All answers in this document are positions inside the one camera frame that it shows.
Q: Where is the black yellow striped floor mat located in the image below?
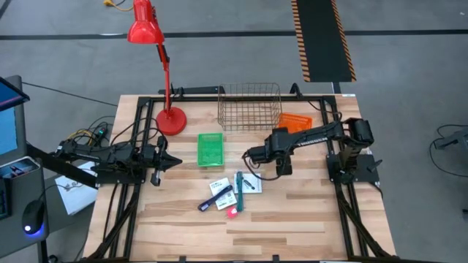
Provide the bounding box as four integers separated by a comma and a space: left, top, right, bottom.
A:
290, 0, 358, 83

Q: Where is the black diagonal bar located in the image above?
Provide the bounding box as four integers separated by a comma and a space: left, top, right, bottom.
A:
25, 142, 98, 189

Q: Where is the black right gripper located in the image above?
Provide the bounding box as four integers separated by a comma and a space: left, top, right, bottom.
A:
271, 129, 294, 177

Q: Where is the white card with tool picture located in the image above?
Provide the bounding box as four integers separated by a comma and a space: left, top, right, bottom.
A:
233, 172, 263, 195

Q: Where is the black keyboard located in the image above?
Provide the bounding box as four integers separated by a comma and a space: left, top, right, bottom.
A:
0, 178, 12, 221

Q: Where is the white card with QR code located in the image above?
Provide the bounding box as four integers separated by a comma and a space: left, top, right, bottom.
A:
208, 177, 238, 211

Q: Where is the grey box with tools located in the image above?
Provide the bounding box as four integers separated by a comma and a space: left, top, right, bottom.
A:
0, 156, 41, 180

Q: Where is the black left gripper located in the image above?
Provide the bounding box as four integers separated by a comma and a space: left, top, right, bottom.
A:
140, 135, 183, 187

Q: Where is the black computer mouse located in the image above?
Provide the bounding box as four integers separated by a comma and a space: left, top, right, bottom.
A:
21, 199, 46, 235

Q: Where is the yellow extension cord plug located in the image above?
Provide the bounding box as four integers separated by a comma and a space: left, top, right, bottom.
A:
102, 0, 135, 12

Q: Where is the green plastic bin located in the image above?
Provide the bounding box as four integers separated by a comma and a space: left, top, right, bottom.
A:
197, 132, 225, 169

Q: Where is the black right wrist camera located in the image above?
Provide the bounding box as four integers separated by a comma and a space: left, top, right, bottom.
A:
247, 145, 274, 165

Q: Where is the metal wire basket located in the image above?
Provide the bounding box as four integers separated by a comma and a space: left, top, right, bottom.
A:
217, 82, 283, 132

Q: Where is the black aluminium frame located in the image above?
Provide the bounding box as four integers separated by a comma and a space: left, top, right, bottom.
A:
82, 84, 398, 263

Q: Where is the orange plastic bin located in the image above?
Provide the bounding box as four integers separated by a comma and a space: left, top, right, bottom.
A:
276, 112, 314, 134

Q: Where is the grey floor stand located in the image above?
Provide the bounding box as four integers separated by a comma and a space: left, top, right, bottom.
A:
434, 126, 468, 151

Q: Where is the red desk lamp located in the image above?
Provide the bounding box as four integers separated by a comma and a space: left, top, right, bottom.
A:
127, 0, 189, 137

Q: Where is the black power strip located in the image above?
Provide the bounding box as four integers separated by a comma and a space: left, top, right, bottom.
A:
92, 125, 110, 142

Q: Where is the yellow floor cable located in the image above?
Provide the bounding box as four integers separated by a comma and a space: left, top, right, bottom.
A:
64, 127, 97, 148

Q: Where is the teal pen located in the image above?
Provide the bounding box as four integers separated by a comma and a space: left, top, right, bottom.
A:
235, 171, 245, 213

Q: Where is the white paper booklet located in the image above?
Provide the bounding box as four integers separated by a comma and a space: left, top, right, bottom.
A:
54, 160, 99, 216

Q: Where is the dark blue pen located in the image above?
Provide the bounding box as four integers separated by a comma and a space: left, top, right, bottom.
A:
197, 184, 234, 213

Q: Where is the computer monitor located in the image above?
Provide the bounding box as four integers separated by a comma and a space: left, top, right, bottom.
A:
0, 75, 31, 166

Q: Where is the black floor cable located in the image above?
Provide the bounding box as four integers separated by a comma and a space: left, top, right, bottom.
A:
429, 123, 468, 179

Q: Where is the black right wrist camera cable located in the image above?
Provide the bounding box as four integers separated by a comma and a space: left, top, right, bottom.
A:
241, 153, 279, 182

